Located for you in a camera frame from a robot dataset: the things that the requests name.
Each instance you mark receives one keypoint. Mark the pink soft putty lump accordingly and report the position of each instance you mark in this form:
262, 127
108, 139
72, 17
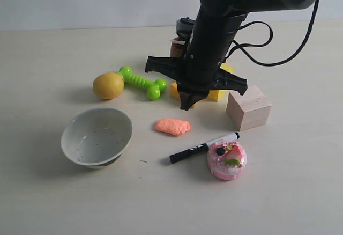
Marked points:
174, 127

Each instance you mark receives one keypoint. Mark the pink toy cake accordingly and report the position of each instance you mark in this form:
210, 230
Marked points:
226, 159

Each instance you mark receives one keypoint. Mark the brown wooden cup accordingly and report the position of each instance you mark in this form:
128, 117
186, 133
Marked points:
177, 46

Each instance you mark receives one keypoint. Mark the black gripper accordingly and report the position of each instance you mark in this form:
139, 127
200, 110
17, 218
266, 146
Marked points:
198, 69

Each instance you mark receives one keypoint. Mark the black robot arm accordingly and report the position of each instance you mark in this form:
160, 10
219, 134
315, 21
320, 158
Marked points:
222, 8

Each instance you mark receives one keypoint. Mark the black marker pen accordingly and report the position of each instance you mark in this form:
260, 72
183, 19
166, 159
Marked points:
200, 148

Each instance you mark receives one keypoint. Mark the white ceramic bowl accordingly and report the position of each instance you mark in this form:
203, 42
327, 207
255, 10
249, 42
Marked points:
97, 137

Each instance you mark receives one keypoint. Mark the green bone dog toy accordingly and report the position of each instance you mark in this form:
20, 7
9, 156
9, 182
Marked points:
153, 89

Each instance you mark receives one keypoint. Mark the orange cheese wedge toy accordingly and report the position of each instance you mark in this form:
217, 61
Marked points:
174, 92

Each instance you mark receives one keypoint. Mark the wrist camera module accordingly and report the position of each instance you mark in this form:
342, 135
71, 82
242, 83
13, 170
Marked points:
184, 27

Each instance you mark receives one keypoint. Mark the yellow lemon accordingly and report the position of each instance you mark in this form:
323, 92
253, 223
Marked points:
108, 86

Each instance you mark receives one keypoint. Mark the plain wooden cube block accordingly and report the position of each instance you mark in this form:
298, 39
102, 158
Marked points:
249, 110

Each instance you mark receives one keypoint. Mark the yellow cube block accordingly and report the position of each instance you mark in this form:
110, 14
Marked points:
216, 95

